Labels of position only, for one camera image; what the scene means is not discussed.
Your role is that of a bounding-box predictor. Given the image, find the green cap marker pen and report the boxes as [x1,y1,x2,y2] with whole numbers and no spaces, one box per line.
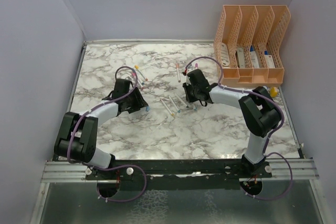
[168,95,181,113]

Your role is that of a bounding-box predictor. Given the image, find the brown cap marker pen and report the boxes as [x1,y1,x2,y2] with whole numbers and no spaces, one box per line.
[160,99,175,117]

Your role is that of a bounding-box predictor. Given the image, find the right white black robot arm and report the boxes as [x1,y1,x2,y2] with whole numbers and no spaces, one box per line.
[182,69,284,177]

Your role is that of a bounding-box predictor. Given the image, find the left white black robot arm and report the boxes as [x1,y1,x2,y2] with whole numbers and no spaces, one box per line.
[54,79,149,179]

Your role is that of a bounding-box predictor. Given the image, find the red end marker pen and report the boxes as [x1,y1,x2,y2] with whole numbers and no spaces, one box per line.
[132,72,144,90]

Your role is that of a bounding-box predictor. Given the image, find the yellow cap marker pen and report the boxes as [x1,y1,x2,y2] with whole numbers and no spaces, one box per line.
[134,65,148,81]

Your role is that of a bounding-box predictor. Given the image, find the white booklet in organizer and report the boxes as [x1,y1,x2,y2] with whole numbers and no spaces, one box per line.
[219,43,231,68]

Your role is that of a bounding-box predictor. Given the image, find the white blue box in organizer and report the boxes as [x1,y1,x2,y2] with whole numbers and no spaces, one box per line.
[249,46,260,68]

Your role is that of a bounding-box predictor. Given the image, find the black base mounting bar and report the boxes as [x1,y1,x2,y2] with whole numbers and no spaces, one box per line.
[86,159,271,180]

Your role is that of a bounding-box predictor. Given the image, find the orange plastic file organizer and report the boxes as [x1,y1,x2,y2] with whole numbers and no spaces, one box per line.
[214,5,291,88]

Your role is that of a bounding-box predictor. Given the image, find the yellow small bottle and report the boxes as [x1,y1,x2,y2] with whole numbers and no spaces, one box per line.
[270,87,279,98]

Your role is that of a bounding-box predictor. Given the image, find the white red box in organizer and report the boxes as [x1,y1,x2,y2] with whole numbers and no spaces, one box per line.
[264,50,275,68]

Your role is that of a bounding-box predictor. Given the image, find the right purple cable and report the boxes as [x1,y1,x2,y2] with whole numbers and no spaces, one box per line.
[184,56,293,200]

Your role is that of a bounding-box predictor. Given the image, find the aluminium frame rail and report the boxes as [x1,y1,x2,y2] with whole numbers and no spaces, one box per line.
[41,158,320,183]

